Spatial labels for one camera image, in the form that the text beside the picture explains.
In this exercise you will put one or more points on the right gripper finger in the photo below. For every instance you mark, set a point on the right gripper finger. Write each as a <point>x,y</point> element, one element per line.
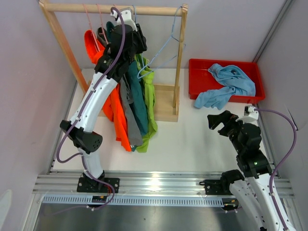
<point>214,121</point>
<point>225,118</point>

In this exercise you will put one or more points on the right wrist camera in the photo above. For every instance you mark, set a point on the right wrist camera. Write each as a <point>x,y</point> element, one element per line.
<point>250,115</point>

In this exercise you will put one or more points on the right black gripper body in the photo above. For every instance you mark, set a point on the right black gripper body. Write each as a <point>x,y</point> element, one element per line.
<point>230,129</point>

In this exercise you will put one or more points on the light blue shorts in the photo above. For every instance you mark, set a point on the light blue shorts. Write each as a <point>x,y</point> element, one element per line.
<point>234,81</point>

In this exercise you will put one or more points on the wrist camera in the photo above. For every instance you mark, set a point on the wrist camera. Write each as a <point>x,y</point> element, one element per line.
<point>250,115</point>
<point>126,14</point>

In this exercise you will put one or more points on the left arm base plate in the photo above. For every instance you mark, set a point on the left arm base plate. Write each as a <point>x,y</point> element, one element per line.
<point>113,185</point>

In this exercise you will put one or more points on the teal shorts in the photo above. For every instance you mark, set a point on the teal shorts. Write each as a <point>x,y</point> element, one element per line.
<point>131,77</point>

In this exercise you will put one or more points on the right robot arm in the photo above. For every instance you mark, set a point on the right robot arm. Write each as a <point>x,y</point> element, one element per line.
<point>253,183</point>

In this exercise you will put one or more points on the lime green shorts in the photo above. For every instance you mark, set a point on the lime green shorts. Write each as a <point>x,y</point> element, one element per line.
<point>147,85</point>

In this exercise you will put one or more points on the orange shorts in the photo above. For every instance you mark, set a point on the orange shorts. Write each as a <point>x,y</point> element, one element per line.
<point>113,107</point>

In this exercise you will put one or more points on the wooden clothes rack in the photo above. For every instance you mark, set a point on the wooden clothes rack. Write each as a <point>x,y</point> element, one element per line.
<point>167,97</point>

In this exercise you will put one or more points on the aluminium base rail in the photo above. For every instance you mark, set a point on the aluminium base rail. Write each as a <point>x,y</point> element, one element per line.
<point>151,183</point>

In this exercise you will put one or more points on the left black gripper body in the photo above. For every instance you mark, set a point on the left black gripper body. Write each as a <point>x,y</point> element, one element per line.
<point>139,45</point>

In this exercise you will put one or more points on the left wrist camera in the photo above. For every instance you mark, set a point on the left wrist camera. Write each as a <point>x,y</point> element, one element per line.
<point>126,14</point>

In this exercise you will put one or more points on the red plastic bin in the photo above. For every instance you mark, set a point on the red plastic bin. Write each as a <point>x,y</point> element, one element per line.
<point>200,80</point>

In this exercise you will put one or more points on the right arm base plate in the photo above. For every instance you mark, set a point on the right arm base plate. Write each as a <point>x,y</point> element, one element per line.
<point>213,187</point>

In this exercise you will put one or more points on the grey shorts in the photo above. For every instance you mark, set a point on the grey shorts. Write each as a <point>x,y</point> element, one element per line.
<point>134,135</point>

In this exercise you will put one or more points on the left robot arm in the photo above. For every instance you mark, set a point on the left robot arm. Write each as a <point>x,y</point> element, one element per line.
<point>110,66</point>

